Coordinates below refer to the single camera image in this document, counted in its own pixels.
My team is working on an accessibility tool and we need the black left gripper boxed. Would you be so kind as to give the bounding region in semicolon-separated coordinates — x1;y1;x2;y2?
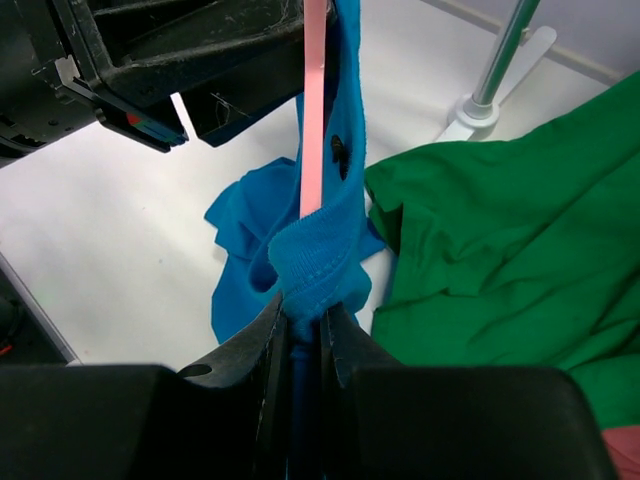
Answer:
1;1;96;160

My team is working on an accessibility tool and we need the white clothes rack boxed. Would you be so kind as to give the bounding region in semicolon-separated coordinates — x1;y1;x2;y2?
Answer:
435;0;557;143

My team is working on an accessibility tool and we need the pink t-shirt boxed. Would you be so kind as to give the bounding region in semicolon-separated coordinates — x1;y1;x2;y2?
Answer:
603;425;640;480

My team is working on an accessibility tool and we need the blue t-shirt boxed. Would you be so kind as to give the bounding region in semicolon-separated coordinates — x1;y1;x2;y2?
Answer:
205;1;383;479

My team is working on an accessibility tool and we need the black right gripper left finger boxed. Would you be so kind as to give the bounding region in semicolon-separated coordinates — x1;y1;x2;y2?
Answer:
1;298;288;479

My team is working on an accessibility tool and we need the green t-shirt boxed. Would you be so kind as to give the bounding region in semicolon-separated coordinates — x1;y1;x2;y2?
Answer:
365;75;639;429

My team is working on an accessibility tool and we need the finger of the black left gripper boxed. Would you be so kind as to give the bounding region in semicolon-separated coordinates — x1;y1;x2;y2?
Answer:
52;1;304;152

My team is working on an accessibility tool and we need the pink plastic hanger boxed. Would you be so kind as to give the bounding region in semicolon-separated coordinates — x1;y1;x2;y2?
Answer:
300;0;327;218

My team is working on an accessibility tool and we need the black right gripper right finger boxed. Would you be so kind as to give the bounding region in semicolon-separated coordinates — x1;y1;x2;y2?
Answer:
319;305;617;479

